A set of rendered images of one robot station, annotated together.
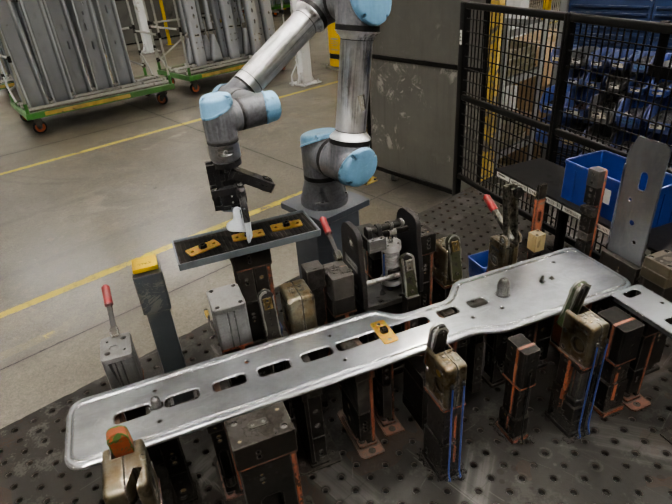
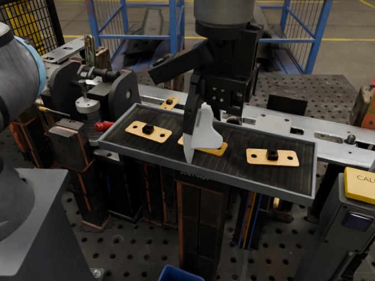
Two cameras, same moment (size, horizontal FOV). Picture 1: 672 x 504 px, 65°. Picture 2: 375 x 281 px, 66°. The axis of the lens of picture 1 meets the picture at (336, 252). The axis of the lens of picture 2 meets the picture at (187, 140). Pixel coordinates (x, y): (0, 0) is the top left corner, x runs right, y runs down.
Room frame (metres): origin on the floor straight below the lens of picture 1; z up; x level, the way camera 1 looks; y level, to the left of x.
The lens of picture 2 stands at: (1.55, 0.47, 1.49)
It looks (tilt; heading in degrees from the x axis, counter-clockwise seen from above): 39 degrees down; 221
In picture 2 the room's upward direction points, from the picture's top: straight up
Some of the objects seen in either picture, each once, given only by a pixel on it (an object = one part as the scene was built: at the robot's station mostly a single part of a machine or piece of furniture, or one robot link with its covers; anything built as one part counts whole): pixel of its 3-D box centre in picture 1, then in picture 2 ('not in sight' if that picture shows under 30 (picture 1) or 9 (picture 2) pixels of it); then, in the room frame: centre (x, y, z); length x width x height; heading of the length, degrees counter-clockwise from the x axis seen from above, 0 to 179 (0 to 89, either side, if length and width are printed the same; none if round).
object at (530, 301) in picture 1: (377, 337); (176, 105); (0.98, -0.08, 1.00); 1.38 x 0.22 x 0.02; 110
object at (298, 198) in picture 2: (246, 238); (206, 145); (1.23, 0.23, 1.16); 0.37 x 0.14 x 0.02; 110
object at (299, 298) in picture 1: (303, 349); not in sight; (1.08, 0.11, 0.89); 0.13 x 0.11 x 0.38; 20
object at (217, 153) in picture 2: (247, 233); (202, 141); (1.23, 0.23, 1.17); 0.08 x 0.04 x 0.01; 105
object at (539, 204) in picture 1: (531, 261); (3, 106); (1.33, -0.58, 0.95); 0.03 x 0.01 x 0.50; 110
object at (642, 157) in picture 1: (635, 202); not in sight; (1.23, -0.79, 1.17); 0.12 x 0.01 x 0.34; 20
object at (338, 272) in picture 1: (342, 326); (153, 172); (1.17, 0.00, 0.89); 0.13 x 0.11 x 0.38; 20
